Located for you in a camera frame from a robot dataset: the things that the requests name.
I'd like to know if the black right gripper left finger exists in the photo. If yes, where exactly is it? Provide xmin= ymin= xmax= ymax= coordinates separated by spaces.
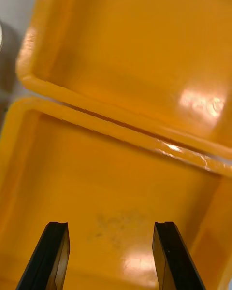
xmin=15 ymin=221 xmax=71 ymax=290

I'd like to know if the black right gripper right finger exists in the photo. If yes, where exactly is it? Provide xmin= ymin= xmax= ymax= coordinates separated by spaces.
xmin=152 ymin=221 xmax=207 ymax=290

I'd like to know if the yellow-orange plastic bin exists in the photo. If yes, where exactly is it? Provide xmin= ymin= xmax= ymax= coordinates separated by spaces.
xmin=0 ymin=96 xmax=232 ymax=290
xmin=15 ymin=0 xmax=232 ymax=160

